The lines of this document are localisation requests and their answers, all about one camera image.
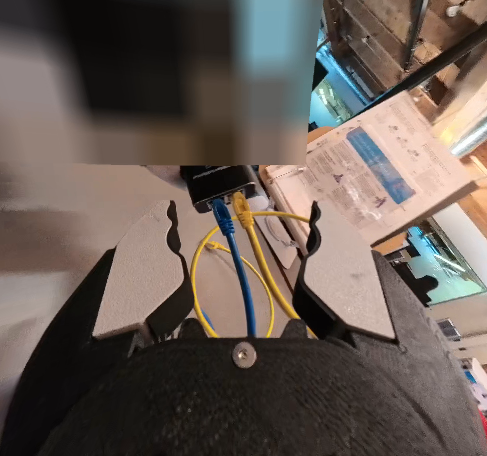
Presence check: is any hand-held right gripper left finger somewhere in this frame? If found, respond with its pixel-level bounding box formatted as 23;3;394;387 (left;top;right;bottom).
92;200;195;340

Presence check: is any yellow network cable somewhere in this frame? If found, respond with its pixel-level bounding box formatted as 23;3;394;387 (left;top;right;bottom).
190;191;318;339

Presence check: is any black network splitter box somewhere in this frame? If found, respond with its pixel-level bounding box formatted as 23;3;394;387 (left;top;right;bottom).
180;165;258;214

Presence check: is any silver ventilation duct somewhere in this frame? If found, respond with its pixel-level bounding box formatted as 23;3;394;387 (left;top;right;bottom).
449;115;487;158

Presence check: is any blue network cable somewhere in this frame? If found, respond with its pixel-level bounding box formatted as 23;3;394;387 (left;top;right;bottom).
201;198;257;338

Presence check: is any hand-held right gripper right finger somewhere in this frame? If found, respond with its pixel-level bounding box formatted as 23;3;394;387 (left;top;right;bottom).
292;201;396;342

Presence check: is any black pole stand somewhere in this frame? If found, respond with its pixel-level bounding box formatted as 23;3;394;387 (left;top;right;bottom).
354;30;487;112

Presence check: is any instruction sheet stand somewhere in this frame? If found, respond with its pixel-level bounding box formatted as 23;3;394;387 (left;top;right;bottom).
263;91;481;270

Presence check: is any grey desk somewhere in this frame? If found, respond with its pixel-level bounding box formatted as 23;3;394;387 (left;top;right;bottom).
0;165;318;340

